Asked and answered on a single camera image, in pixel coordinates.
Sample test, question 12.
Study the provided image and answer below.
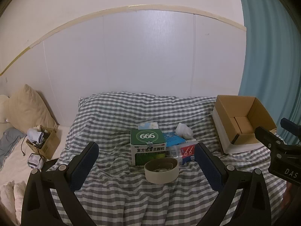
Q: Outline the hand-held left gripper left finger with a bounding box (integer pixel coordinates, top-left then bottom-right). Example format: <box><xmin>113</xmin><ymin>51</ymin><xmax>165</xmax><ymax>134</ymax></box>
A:
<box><xmin>21</xmin><ymin>142</ymin><xmax>104</xmax><ymax>226</ymax></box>

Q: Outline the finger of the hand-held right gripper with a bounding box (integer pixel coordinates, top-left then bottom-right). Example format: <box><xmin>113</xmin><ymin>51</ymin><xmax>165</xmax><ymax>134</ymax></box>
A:
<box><xmin>280</xmin><ymin>118</ymin><xmax>301</xmax><ymax>146</ymax></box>
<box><xmin>255</xmin><ymin>126</ymin><xmax>301</xmax><ymax>163</ymax></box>

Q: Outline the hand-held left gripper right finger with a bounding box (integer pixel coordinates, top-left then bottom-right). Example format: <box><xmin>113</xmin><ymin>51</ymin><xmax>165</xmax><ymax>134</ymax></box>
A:
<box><xmin>195</xmin><ymin>142</ymin><xmax>275</xmax><ymax>226</ymax></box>

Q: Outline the red and blue packet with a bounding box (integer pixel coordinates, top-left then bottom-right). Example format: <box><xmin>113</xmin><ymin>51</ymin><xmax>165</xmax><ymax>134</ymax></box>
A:
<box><xmin>166</xmin><ymin>139</ymin><xmax>198</xmax><ymax>165</ymax></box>

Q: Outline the white tissue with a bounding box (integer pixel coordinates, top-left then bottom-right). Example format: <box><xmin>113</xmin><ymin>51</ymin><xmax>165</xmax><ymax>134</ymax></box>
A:
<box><xmin>176</xmin><ymin>123</ymin><xmax>194</xmax><ymax>140</ymax></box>

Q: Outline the blue printed packet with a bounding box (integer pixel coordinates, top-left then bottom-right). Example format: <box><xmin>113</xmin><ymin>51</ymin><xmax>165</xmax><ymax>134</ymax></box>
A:
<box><xmin>163</xmin><ymin>131</ymin><xmax>187</xmax><ymax>146</ymax></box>

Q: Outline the beige tape roll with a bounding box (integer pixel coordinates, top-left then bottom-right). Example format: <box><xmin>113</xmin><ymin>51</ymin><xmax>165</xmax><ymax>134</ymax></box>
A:
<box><xmin>144</xmin><ymin>158</ymin><xmax>179</xmax><ymax>184</ymax></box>

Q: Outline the green medicine box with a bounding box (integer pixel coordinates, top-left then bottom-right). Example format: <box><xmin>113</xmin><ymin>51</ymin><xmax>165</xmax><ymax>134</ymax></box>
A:
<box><xmin>130</xmin><ymin>128</ymin><xmax>167</xmax><ymax>166</ymax></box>

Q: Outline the white blue tissue pack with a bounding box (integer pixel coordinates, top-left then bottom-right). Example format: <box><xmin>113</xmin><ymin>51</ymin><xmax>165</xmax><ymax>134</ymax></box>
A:
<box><xmin>138</xmin><ymin>122</ymin><xmax>160</xmax><ymax>130</ymax></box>

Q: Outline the small brown cardboard box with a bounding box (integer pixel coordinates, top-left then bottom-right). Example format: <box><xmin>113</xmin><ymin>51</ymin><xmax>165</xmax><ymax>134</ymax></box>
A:
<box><xmin>26</xmin><ymin>125</ymin><xmax>61</xmax><ymax>160</ymax></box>

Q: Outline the small white packet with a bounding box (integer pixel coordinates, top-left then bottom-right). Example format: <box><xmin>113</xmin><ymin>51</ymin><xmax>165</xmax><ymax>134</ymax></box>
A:
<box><xmin>28</xmin><ymin>153</ymin><xmax>44</xmax><ymax>169</ymax></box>

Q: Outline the white sock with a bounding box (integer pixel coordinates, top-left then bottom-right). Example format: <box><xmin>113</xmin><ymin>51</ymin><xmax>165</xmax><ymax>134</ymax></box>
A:
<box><xmin>27</xmin><ymin>128</ymin><xmax>45</xmax><ymax>144</ymax></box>

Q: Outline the grey white checkered blanket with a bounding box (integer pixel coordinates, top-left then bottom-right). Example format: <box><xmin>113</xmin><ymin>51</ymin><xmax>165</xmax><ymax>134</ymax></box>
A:
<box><xmin>41</xmin><ymin>91</ymin><xmax>292</xmax><ymax>226</ymax></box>

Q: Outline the teal curtain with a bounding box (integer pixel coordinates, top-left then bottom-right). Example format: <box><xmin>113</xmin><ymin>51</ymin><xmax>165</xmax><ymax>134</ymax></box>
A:
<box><xmin>236</xmin><ymin>0</ymin><xmax>301</xmax><ymax>146</ymax></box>

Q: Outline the white bed sheet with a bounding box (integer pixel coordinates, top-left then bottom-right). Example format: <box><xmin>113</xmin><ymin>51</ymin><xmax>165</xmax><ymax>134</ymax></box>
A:
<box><xmin>0</xmin><ymin>125</ymin><xmax>71</xmax><ymax>217</ymax></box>

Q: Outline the white fluffy cloth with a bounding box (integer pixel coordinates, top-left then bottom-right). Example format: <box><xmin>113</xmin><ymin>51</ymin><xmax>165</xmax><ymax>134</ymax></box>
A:
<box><xmin>0</xmin><ymin>180</ymin><xmax>26</xmax><ymax>225</ymax></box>

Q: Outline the grey cloth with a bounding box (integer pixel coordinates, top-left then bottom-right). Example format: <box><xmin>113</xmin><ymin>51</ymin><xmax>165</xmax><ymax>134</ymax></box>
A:
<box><xmin>0</xmin><ymin>128</ymin><xmax>27</xmax><ymax>170</ymax></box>

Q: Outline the beige pillow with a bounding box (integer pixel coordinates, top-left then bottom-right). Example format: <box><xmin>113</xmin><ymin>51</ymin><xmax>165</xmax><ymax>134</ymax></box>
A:
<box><xmin>8</xmin><ymin>84</ymin><xmax>58</xmax><ymax>133</ymax></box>

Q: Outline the cream cushion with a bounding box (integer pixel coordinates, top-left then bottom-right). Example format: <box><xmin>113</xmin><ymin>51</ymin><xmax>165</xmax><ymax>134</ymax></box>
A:
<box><xmin>0</xmin><ymin>95</ymin><xmax>10</xmax><ymax>124</ymax></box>

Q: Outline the black cable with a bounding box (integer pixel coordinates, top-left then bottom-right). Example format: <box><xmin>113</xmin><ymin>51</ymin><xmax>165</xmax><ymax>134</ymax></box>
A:
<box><xmin>20</xmin><ymin>135</ymin><xmax>27</xmax><ymax>157</ymax></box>

